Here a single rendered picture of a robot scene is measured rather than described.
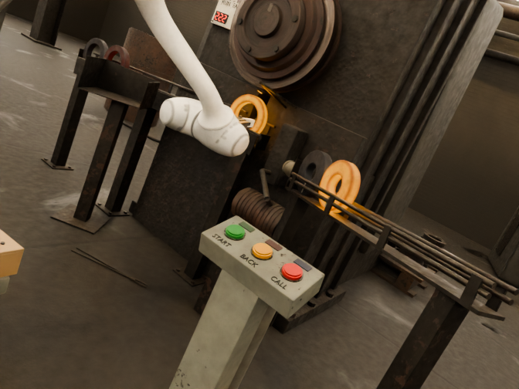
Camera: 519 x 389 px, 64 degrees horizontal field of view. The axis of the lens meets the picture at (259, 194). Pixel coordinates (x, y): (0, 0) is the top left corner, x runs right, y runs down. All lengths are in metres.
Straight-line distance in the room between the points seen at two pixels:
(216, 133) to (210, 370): 0.62
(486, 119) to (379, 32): 5.98
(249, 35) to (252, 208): 0.68
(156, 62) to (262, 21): 2.89
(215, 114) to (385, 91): 0.74
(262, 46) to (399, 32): 0.51
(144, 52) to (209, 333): 3.81
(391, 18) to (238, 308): 1.26
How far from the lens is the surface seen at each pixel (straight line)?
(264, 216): 1.45
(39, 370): 1.31
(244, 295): 0.83
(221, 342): 0.89
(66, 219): 2.06
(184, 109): 1.27
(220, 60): 2.07
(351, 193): 1.17
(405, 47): 1.69
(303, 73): 1.63
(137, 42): 4.53
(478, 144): 7.57
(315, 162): 1.34
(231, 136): 1.17
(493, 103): 7.66
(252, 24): 1.72
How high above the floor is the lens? 0.90
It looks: 14 degrees down
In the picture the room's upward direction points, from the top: 24 degrees clockwise
